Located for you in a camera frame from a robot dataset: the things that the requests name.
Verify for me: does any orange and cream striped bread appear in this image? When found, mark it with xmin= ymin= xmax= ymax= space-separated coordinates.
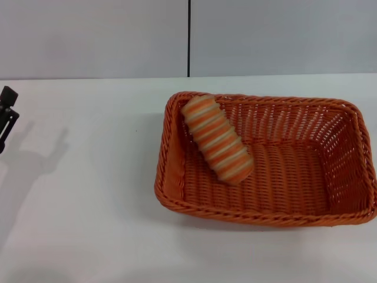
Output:
xmin=180 ymin=94 xmax=254 ymax=186

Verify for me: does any orange woven plastic basket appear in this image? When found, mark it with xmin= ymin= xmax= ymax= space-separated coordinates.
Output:
xmin=153 ymin=91 xmax=377 ymax=228

